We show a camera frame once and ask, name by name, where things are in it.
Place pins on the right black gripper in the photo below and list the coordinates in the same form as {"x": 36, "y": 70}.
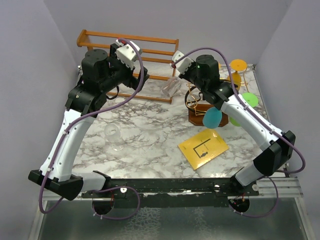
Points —
{"x": 184, "y": 76}

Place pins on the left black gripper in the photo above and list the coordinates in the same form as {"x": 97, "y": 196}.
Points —
{"x": 132, "y": 81}

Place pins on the clear wine glass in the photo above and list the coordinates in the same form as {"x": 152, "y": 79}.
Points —
{"x": 171, "y": 86}
{"x": 113, "y": 135}

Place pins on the blue plastic wine glass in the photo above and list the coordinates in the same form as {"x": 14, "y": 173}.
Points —
{"x": 212, "y": 118}

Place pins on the orange plastic wine glass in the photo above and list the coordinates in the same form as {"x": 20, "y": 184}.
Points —
{"x": 239, "y": 67}

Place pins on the green plastic wine glass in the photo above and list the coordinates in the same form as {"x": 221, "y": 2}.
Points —
{"x": 251, "y": 99}

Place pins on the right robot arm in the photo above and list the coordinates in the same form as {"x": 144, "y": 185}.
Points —
{"x": 276, "y": 145}

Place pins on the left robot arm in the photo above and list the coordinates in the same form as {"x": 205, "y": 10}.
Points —
{"x": 101, "y": 72}

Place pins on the wooden dish rack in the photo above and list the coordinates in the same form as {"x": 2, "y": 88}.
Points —
{"x": 156, "y": 56}

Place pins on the yellow book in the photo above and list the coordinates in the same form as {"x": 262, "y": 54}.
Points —
{"x": 203, "y": 147}

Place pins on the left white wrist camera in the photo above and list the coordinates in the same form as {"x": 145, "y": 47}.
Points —
{"x": 126, "y": 54}

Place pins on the gold wire wine glass rack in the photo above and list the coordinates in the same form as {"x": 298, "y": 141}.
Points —
{"x": 197, "y": 110}

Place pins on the black metal base rail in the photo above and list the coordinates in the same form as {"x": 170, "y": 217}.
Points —
{"x": 170, "y": 192}

